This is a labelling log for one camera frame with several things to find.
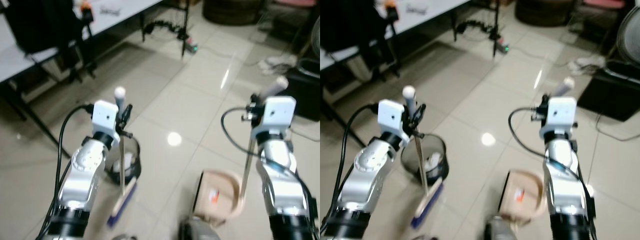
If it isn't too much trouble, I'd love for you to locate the white floor fan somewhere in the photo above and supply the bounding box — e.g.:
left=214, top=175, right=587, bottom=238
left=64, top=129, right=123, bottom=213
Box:
left=614, top=4, right=640, bottom=69

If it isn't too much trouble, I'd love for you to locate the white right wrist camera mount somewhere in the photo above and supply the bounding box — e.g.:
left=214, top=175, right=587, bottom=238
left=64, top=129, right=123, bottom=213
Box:
left=251, top=96, right=297, bottom=142
left=538, top=96, right=577, bottom=142

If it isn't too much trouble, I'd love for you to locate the white cloth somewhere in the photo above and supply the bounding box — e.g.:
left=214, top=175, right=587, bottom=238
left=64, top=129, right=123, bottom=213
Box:
left=566, top=55, right=609, bottom=72
left=258, top=54, right=299, bottom=72

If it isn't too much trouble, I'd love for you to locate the white table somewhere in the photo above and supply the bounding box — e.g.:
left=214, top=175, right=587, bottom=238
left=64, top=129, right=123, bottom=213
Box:
left=320, top=0, right=471, bottom=148
left=0, top=0, right=164, bottom=146

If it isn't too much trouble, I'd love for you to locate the beige long-handled dustpan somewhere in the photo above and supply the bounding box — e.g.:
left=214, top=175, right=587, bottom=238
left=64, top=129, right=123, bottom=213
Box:
left=192, top=76, right=290, bottom=224
left=499, top=76, right=576, bottom=224

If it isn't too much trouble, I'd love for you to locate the black box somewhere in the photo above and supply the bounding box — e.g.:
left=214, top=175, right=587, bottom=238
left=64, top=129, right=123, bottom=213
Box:
left=576, top=61, right=640, bottom=123
left=281, top=59, right=321, bottom=122

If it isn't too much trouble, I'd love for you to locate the broom with blue bristles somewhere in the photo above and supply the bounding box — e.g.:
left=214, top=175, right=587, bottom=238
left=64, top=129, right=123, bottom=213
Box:
left=402, top=85, right=445, bottom=229
left=106, top=86, right=139, bottom=229

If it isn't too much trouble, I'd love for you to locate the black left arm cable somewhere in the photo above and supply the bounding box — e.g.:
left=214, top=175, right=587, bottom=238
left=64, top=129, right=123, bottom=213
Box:
left=37, top=103, right=96, bottom=240
left=322, top=103, right=381, bottom=236

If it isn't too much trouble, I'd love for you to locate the black mesh waste bin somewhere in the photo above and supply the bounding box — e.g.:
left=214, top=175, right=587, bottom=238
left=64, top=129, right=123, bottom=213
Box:
left=400, top=133, right=449, bottom=184
left=103, top=133, right=143, bottom=186

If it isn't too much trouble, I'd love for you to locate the black coiled cable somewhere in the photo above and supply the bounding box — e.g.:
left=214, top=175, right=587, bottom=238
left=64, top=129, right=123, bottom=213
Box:
left=454, top=18, right=496, bottom=38
left=141, top=18, right=185, bottom=38

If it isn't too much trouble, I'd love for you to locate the dark round woven ottoman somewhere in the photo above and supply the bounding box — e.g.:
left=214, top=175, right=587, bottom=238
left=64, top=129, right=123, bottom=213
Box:
left=202, top=0, right=266, bottom=27
left=514, top=0, right=577, bottom=28

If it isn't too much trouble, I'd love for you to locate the black bag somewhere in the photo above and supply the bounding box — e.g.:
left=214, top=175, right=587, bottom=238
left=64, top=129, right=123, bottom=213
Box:
left=2, top=0, right=77, bottom=55
left=320, top=0, right=385, bottom=52

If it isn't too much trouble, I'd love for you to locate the orange and black device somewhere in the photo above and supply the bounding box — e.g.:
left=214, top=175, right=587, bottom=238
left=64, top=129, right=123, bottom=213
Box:
left=382, top=0, right=401, bottom=23
left=76, top=0, right=96, bottom=25

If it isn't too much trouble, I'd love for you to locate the red seat stool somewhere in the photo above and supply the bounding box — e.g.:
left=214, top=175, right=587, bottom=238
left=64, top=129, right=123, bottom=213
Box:
left=581, top=0, right=627, bottom=36
left=271, top=0, right=321, bottom=31

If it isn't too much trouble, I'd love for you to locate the grey robot foot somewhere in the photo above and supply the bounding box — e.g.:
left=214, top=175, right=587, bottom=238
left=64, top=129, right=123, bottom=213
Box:
left=179, top=217, right=222, bottom=240
left=482, top=217, right=512, bottom=240

